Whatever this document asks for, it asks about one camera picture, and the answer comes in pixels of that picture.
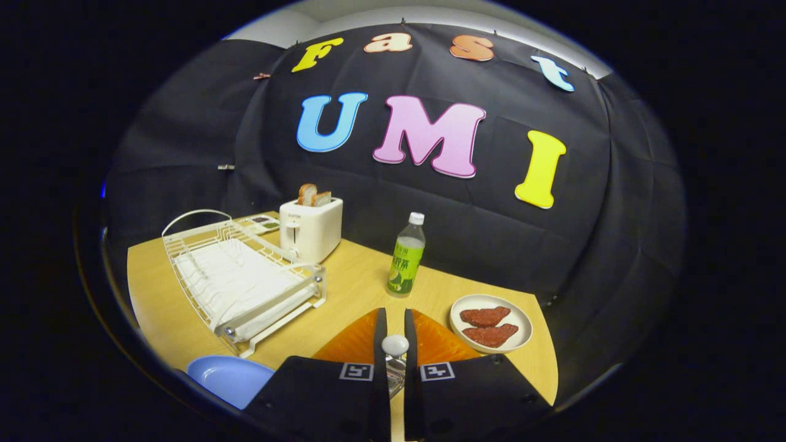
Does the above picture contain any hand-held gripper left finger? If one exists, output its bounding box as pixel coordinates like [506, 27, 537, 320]
[244, 307, 391, 442]

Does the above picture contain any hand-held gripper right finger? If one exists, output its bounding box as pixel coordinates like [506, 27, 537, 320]
[403, 307, 553, 442]

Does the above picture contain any metal spoon with white handle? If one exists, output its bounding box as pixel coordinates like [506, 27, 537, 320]
[381, 334, 410, 400]

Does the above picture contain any blue plate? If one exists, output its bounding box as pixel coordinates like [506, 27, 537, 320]
[186, 355, 275, 410]

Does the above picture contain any white wire dish rack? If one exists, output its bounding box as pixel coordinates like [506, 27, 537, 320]
[161, 209, 327, 359]

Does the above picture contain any white plate with meat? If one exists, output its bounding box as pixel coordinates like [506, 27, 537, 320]
[449, 294, 534, 355]

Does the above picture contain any white divided spice dish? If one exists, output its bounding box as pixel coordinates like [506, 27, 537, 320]
[236, 213, 281, 236]

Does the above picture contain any red meat piece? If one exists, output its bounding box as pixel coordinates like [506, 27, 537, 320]
[460, 306, 512, 328]
[462, 324, 519, 349]

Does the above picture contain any green label drink bottle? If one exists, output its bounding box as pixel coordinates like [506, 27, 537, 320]
[386, 212, 426, 298]

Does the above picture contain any white toaster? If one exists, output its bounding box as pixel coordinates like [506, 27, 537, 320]
[279, 196, 344, 265]

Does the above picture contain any black backdrop cloth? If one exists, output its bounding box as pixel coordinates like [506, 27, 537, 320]
[101, 23, 687, 406]

